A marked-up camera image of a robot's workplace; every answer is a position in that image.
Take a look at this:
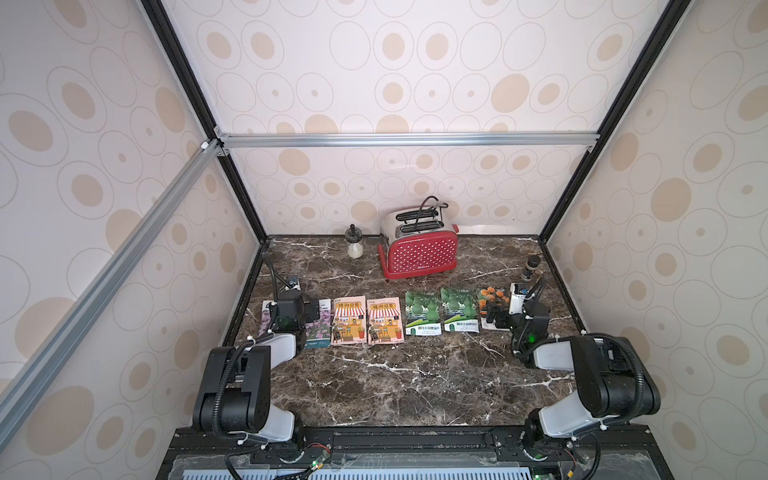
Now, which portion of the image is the red polka dot toaster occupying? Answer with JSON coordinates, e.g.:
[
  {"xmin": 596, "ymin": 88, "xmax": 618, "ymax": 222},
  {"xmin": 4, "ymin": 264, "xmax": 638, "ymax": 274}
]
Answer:
[{"xmin": 378, "ymin": 195, "xmax": 458, "ymax": 280}]

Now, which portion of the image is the white orange-text seed packet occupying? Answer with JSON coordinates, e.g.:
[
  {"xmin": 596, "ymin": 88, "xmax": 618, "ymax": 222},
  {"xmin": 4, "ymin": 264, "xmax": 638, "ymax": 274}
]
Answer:
[{"xmin": 367, "ymin": 297, "xmax": 405, "ymax": 345}]

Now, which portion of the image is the green pea seed packet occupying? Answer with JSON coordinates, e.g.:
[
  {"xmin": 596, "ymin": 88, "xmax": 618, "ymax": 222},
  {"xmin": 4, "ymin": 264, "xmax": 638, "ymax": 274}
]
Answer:
[{"xmin": 405, "ymin": 291, "xmax": 442, "ymax": 336}]

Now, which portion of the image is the black right corner post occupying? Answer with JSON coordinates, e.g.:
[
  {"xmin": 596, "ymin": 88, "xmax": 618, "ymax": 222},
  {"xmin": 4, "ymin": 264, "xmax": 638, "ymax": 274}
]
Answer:
[{"xmin": 538, "ymin": 0, "xmax": 693, "ymax": 248}]

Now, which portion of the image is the silver aluminium cross rail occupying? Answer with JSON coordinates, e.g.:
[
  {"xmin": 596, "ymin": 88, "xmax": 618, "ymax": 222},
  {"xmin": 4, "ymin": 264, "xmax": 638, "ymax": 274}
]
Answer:
[{"xmin": 202, "ymin": 131, "xmax": 600, "ymax": 153}]

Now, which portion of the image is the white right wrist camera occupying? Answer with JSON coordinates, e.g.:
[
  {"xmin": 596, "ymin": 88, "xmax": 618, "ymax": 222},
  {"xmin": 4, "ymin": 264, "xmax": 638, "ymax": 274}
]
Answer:
[{"xmin": 508, "ymin": 283, "xmax": 529, "ymax": 315}]

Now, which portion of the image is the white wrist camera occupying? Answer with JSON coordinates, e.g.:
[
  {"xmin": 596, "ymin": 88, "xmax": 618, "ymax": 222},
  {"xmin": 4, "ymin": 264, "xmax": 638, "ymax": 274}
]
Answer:
[
  {"xmin": 508, "ymin": 283, "xmax": 529, "ymax": 315},
  {"xmin": 281, "ymin": 276, "xmax": 301, "ymax": 291}
]

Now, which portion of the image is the glass jar with white granules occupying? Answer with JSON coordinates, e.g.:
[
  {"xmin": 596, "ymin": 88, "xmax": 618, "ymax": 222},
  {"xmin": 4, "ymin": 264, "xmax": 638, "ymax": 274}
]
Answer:
[{"xmin": 344, "ymin": 224, "xmax": 364, "ymax": 259}]

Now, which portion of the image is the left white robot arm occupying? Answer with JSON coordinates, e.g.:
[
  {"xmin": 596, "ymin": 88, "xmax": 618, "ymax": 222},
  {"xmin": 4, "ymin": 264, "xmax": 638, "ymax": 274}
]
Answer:
[{"xmin": 192, "ymin": 288, "xmax": 318, "ymax": 447}]

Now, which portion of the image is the orange flower seed packet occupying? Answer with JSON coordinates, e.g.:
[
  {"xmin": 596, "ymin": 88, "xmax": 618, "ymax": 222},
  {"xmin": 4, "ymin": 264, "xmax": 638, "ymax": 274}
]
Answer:
[{"xmin": 477, "ymin": 286, "xmax": 510, "ymax": 330}]

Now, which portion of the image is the orange marigold seed packet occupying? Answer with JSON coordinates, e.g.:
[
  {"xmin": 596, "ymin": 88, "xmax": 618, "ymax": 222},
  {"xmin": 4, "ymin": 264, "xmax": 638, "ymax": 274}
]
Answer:
[{"xmin": 331, "ymin": 296, "xmax": 367, "ymax": 346}]

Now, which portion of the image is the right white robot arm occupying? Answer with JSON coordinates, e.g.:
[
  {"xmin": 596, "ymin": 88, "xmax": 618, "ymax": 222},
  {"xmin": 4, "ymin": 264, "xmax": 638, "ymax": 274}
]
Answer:
[{"xmin": 479, "ymin": 295, "xmax": 661, "ymax": 447}]

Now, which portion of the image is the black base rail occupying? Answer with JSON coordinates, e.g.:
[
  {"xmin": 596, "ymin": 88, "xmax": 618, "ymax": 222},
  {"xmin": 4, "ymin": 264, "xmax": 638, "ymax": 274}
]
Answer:
[{"xmin": 157, "ymin": 425, "xmax": 673, "ymax": 479}]

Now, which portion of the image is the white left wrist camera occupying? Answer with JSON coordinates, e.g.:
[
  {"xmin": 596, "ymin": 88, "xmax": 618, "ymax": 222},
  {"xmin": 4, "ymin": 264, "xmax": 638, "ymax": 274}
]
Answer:
[{"xmin": 281, "ymin": 276, "xmax": 301, "ymax": 291}]

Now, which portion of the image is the black corner frame post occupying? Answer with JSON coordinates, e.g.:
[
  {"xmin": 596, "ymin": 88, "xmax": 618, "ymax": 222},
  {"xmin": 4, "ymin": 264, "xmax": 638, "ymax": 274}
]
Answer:
[{"xmin": 140, "ymin": 0, "xmax": 269, "ymax": 244}]

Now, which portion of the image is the silver aluminium side rail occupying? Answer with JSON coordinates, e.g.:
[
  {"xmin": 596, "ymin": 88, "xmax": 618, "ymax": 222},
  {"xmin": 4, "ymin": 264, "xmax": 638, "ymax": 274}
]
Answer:
[{"xmin": 1, "ymin": 138, "xmax": 223, "ymax": 450}]

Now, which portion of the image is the small dark spice bottle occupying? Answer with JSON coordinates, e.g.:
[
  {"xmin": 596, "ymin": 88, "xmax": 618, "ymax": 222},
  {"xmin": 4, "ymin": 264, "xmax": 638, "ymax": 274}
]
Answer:
[{"xmin": 521, "ymin": 255, "xmax": 541, "ymax": 282}]

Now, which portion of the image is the white green-text seed packet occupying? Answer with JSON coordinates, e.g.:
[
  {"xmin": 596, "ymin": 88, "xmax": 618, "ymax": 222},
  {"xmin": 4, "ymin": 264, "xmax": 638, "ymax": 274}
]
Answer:
[{"xmin": 440, "ymin": 288, "xmax": 480, "ymax": 333}]

